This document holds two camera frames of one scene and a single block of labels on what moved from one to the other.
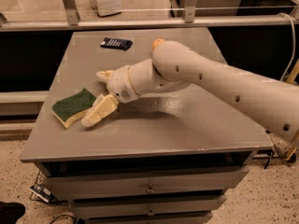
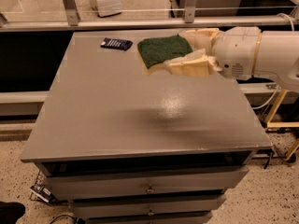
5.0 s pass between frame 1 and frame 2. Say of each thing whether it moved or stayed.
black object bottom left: stayed
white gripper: moved
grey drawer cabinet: stayed
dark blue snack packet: stayed
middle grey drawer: stayed
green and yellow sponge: moved
